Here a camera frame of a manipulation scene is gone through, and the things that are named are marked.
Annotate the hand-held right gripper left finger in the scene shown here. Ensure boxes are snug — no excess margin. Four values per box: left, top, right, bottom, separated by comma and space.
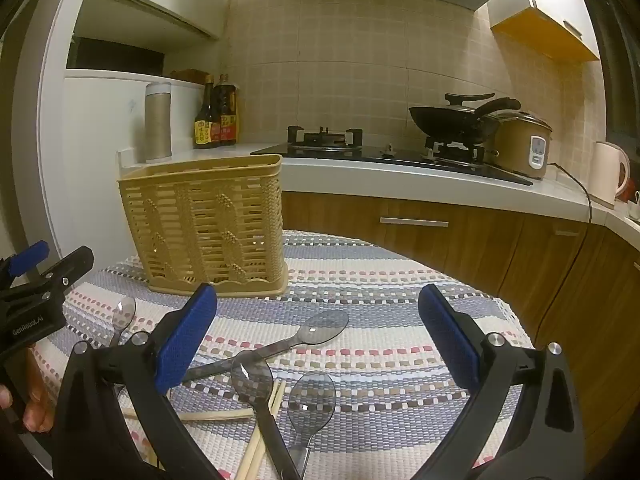
50, 282, 223, 480

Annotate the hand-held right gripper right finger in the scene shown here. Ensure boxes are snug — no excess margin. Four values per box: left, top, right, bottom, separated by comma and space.
417, 283, 587, 480

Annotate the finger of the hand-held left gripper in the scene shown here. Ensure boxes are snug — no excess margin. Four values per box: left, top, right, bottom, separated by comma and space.
0, 240, 51, 282
29, 246, 95, 294

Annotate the steel spoon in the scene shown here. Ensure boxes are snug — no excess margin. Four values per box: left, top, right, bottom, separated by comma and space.
106, 296, 137, 351

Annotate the translucent grey plastic spoon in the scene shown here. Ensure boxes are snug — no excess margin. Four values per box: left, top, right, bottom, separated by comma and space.
286, 371, 338, 480
230, 349, 303, 480
177, 309, 350, 383

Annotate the wooden chopstick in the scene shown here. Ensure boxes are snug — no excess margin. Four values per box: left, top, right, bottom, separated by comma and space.
245, 381, 287, 480
234, 380, 281, 480
121, 408, 255, 423

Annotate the beige plastic utensil basket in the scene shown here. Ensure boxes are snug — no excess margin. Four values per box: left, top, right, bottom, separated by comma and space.
117, 154, 290, 297

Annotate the person's left hand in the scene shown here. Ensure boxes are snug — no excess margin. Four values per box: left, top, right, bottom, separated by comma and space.
0, 348, 55, 434

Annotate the striped woven table mat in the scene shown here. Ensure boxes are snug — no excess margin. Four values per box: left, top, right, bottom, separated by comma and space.
30, 230, 536, 480

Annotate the white refrigerator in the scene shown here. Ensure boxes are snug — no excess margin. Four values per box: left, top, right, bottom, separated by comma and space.
37, 69, 211, 281

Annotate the steel thermos bottle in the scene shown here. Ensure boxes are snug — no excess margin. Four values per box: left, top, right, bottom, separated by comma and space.
144, 81, 172, 163

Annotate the yellow label sauce bottle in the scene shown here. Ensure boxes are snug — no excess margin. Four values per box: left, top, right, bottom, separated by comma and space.
194, 75, 222, 150

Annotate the black gas stove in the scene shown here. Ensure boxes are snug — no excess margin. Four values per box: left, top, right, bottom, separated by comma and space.
250, 126, 535, 187

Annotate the beige rice cooker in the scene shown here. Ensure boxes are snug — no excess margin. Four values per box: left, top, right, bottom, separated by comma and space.
487, 111, 554, 181

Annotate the red label sauce bottle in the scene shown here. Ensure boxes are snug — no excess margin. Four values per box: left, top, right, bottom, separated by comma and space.
212, 74, 240, 147

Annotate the black wok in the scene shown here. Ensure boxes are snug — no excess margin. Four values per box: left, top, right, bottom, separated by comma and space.
409, 97, 522, 145

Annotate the cream electric kettle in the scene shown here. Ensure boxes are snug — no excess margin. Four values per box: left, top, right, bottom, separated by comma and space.
591, 141, 632, 209

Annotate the dark window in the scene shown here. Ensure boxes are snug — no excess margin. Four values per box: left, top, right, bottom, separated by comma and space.
587, 0, 640, 161

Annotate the long metal drawer handle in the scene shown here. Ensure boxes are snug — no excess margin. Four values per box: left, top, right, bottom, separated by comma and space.
379, 216, 450, 228

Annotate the black power cable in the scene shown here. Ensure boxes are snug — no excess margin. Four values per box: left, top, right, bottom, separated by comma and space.
532, 161, 594, 348

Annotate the white wall cabinet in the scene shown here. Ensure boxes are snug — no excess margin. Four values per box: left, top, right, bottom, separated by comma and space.
72, 0, 236, 41

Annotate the yellow bottomed wall cabinet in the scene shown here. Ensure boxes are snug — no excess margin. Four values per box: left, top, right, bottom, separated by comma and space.
487, 0, 601, 62

